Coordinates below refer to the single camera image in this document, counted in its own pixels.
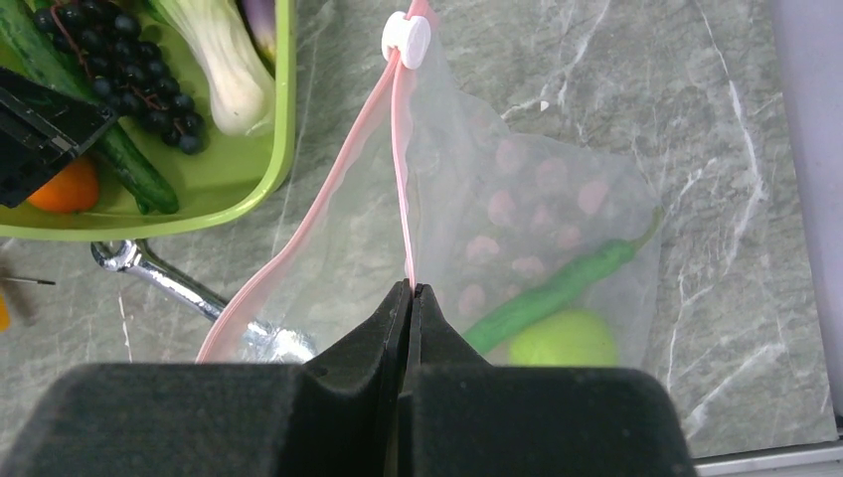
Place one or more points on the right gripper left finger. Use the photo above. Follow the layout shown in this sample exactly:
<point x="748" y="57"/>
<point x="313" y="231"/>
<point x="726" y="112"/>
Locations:
<point x="331" y="416"/>

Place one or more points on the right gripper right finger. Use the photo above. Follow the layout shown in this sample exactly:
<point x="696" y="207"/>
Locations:
<point x="458" y="415"/>

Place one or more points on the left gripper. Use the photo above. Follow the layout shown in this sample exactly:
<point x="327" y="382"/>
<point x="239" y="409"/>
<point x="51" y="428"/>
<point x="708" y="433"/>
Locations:
<point x="42" y="132"/>

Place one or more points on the orange green mango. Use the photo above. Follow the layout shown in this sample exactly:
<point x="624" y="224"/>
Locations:
<point x="74" y="190"/>

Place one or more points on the green cucumber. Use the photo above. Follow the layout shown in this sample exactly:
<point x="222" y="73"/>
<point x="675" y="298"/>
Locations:
<point x="43" y="64"/>

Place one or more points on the green apple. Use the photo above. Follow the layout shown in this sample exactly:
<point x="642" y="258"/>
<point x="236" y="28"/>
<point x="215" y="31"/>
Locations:
<point x="571" y="338"/>

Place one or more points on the green chili pepper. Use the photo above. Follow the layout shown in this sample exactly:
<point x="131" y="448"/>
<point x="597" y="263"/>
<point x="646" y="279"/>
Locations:
<point x="560" y="290"/>

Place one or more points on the clear zip top bag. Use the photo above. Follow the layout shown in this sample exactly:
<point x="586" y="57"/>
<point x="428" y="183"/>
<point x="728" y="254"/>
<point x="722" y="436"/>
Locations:
<point x="431" y="187"/>

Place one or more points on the silver wrench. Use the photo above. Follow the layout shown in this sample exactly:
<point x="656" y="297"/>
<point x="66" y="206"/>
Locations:
<point x="263" y="342"/>

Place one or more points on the black grape bunch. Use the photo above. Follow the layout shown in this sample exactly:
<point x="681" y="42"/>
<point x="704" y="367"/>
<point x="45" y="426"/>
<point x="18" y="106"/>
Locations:
<point x="102" y="41"/>

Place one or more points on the green plastic basin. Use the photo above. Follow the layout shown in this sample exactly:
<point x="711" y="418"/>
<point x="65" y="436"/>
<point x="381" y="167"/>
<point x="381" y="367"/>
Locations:
<point x="227" y="180"/>

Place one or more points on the bok choy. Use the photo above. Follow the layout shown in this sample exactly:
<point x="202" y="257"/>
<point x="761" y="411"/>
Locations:
<point x="241" y="89"/>

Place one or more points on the purple eggplant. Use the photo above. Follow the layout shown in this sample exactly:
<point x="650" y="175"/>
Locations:
<point x="260" y="18"/>

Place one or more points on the yellow handled screwdriver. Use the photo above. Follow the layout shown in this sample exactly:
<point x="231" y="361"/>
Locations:
<point x="15" y="305"/>

